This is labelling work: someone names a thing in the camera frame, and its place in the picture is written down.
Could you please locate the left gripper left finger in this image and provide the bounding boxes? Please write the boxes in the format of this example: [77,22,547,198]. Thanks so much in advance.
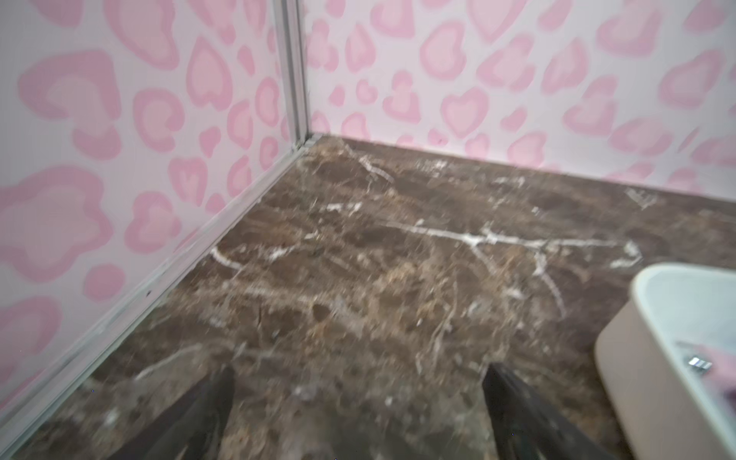
[110,365,236,460]

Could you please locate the white plastic storage box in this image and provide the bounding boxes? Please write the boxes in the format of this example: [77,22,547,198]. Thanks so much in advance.
[594,263,735,459]

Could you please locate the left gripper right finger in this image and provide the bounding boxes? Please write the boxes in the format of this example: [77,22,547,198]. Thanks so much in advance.
[482,362,613,460]

